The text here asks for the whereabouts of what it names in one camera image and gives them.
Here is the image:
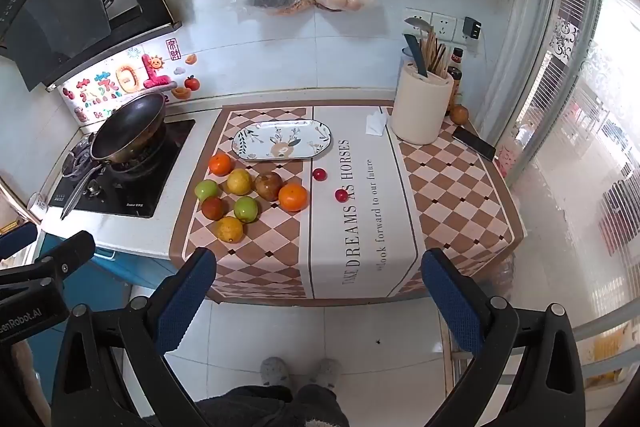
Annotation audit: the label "person's dark trouser legs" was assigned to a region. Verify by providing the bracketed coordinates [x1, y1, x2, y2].
[194, 383, 351, 427]

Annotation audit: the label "dark red round fruit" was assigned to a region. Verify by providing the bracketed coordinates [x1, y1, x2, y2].
[201, 196, 227, 222]

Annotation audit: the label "black gas stove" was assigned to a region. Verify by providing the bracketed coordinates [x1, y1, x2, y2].
[47, 119, 196, 219]

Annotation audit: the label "black frying pan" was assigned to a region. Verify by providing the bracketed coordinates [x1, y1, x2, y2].
[60, 93, 167, 221]

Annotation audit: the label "white wall socket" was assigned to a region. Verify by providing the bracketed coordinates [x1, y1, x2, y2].
[404, 9, 432, 36]
[431, 12, 457, 43]

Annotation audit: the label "green apple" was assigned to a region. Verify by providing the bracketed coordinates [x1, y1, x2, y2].
[194, 180, 220, 202]
[233, 196, 260, 224]

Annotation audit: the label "yellow citrus fruit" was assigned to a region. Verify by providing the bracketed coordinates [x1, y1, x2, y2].
[227, 168, 253, 196]
[216, 216, 245, 243]

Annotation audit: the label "black smartphone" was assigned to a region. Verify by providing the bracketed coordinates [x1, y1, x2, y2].
[452, 126, 497, 162]

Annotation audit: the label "dark sauce bottle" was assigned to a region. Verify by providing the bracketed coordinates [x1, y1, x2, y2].
[446, 66, 462, 114]

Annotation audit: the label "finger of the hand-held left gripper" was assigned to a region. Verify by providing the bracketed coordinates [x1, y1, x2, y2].
[30, 230, 97, 283]
[0, 223, 39, 259]

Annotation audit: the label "orange tangerine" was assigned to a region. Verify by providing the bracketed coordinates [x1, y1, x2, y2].
[278, 183, 309, 212]
[208, 153, 235, 176]

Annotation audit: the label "blue cabinet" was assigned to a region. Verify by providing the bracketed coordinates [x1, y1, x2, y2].
[0, 229, 177, 388]

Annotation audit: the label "black handled knife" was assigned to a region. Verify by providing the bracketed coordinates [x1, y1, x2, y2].
[403, 34, 429, 78]

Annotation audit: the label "cream utensil holder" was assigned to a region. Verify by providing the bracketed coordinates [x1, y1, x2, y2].
[390, 63, 455, 146]

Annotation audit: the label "colourful letter wall sticker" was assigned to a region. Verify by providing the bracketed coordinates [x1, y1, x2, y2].
[59, 53, 174, 124]

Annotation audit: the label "bundle of wooden chopsticks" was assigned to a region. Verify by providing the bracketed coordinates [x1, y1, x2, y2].
[421, 29, 452, 78]

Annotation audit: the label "grey slipper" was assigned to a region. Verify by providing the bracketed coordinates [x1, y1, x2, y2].
[309, 358, 342, 391]
[260, 356, 291, 389]

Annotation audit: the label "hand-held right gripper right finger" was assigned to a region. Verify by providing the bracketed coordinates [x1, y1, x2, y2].
[420, 248, 586, 427]

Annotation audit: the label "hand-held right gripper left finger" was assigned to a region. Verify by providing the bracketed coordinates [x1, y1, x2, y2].
[50, 247, 221, 427]

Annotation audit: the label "brown round fruit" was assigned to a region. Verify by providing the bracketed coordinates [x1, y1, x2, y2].
[255, 172, 285, 202]

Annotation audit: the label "oval deer print plate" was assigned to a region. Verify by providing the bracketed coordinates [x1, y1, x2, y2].
[231, 120, 335, 162]

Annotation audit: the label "checkered table mat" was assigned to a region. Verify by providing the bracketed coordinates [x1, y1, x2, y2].
[169, 99, 526, 306]

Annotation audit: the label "white folded tissue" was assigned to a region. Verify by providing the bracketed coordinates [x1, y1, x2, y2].
[365, 110, 389, 138]

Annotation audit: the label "window with metal frame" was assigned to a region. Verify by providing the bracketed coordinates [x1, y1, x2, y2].
[480, 0, 640, 373]

